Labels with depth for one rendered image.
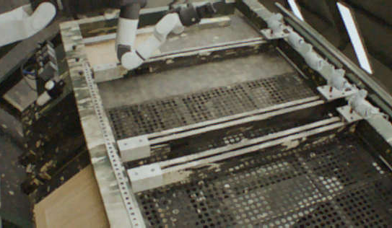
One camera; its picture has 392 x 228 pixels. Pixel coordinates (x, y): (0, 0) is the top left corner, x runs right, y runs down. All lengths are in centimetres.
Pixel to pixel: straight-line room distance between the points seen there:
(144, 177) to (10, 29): 98
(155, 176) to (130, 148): 18
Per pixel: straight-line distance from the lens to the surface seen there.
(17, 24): 206
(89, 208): 197
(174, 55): 226
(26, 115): 287
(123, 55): 189
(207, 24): 268
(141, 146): 171
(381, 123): 201
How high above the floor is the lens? 141
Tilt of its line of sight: 5 degrees down
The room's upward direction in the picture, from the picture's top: 54 degrees clockwise
